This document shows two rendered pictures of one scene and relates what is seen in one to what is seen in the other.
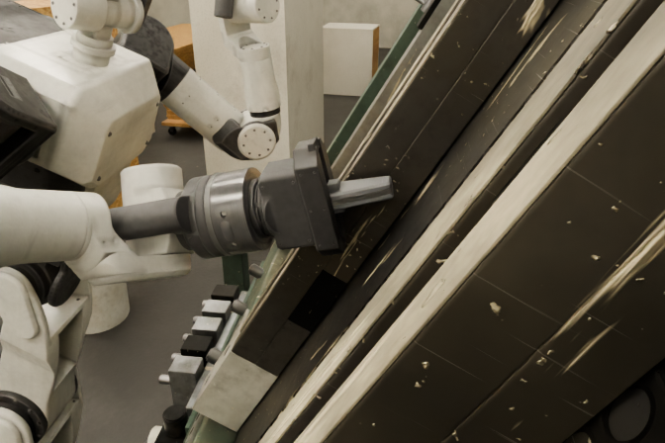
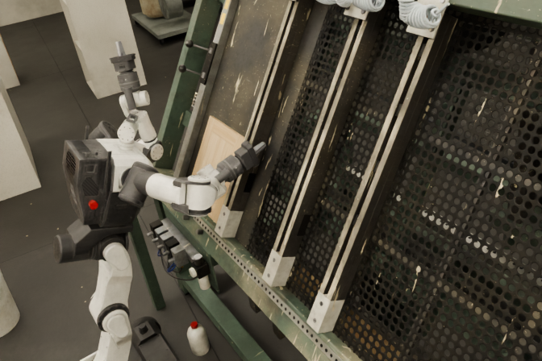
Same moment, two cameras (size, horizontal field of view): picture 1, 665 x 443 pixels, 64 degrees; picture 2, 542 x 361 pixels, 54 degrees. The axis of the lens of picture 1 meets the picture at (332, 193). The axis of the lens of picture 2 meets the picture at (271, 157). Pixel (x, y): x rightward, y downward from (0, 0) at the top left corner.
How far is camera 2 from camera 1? 1.66 m
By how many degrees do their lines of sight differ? 33
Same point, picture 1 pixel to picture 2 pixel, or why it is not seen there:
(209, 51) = not seen: outside the picture
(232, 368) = (231, 216)
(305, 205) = (251, 156)
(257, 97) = (150, 134)
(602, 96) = (326, 128)
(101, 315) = (10, 317)
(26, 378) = (118, 292)
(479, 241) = (320, 143)
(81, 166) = not seen: hidden behind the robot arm
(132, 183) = (206, 172)
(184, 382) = (181, 255)
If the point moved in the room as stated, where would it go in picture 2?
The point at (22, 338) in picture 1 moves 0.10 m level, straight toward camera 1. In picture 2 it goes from (121, 271) to (143, 272)
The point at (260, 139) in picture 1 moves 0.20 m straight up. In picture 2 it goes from (158, 150) to (148, 112)
